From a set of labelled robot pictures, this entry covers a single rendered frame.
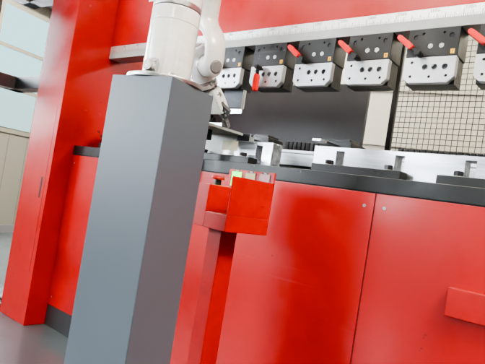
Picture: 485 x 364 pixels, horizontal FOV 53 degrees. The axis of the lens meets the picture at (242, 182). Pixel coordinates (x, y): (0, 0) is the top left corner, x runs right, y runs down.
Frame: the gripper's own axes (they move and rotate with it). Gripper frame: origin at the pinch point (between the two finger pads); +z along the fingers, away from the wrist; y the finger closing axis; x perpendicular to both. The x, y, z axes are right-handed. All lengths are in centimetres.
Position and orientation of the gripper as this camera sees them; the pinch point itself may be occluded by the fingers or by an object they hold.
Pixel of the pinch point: (220, 123)
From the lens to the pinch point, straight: 190.2
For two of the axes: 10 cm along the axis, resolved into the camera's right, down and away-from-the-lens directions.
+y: -7.7, -1.1, 6.3
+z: 2.8, 8.3, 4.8
